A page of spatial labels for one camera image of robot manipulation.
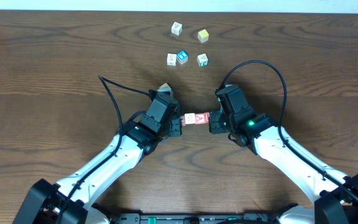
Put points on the white block green side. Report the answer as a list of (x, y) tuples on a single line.
[(202, 60)]

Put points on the red U block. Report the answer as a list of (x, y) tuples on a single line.
[(182, 118)]

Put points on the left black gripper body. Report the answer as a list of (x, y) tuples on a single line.
[(175, 125)]

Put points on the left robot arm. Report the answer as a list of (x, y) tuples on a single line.
[(71, 199)]

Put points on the white dragonfly block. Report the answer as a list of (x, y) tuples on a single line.
[(165, 88)]

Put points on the blue top block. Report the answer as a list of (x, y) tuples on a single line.
[(182, 57)]

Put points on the white block number four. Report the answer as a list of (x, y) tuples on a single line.
[(171, 59)]

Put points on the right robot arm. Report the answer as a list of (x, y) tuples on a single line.
[(333, 193)]

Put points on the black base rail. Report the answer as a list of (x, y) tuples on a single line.
[(136, 218)]

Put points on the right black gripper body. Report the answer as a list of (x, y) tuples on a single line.
[(219, 123)]

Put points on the white block top left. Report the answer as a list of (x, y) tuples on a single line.
[(176, 28)]

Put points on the red A block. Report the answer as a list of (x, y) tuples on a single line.
[(200, 118)]

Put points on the white block yellow side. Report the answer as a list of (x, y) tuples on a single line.
[(190, 118)]

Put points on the yellow top block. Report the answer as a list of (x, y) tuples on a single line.
[(203, 35)]

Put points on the red M block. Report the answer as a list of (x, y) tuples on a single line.
[(207, 115)]

